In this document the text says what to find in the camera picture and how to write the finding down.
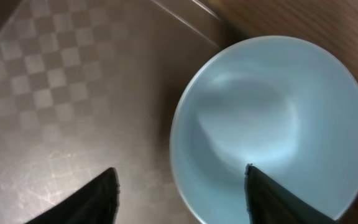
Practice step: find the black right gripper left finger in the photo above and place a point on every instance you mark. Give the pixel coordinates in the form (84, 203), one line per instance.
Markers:
(97, 202)

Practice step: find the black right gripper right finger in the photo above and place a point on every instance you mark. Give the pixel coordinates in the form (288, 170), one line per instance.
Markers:
(270, 203)

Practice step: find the brown serving tray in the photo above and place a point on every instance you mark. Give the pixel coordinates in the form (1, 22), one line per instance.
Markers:
(88, 85)

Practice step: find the light blue bowl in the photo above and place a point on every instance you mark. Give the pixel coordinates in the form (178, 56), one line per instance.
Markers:
(282, 104)

